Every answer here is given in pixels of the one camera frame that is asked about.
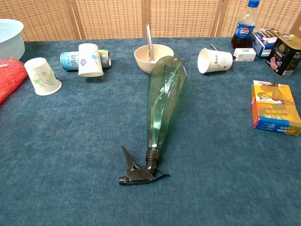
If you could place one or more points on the green transparent spray bottle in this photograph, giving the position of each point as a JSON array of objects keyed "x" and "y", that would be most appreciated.
[{"x": 164, "y": 94}]

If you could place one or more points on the pepsi cola bottle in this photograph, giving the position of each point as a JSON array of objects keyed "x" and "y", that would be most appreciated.
[{"x": 244, "y": 30}]

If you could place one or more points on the beige ribbed bowl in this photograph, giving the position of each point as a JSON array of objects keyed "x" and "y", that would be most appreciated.
[{"x": 143, "y": 64}]

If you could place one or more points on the metal spoon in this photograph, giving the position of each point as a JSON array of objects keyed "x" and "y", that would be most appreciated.
[
  {"x": 149, "y": 44},
  {"x": 213, "y": 46}
]

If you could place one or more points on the paper cup blue flower print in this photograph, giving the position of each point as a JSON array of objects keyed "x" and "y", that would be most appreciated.
[{"x": 89, "y": 61}]

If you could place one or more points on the paper cup dark green print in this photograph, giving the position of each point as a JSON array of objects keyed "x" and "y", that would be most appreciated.
[{"x": 218, "y": 61}]

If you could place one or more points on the blue green beverage can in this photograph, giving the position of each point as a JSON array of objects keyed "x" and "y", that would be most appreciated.
[{"x": 69, "y": 61}]

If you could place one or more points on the wicker folding screen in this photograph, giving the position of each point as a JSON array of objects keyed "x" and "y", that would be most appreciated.
[{"x": 113, "y": 18}]

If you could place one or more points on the small white box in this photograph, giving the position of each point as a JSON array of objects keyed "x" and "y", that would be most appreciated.
[{"x": 244, "y": 54}]

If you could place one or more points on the paper cup green leaf print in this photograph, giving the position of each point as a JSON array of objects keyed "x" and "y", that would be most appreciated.
[{"x": 43, "y": 77}]

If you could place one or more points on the yellow orange cardboard box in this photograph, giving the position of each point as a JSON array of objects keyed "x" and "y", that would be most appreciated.
[{"x": 275, "y": 110}]

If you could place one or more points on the blue white carton box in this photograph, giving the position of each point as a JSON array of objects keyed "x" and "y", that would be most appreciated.
[{"x": 261, "y": 44}]

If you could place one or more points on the red bubble wrap roll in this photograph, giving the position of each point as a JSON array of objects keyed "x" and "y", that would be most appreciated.
[{"x": 10, "y": 75}]

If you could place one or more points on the dark tin gold lid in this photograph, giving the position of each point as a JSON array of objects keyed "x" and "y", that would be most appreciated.
[{"x": 284, "y": 56}]

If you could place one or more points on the light blue plastic basin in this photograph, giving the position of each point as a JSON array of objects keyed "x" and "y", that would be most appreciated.
[{"x": 10, "y": 40}]

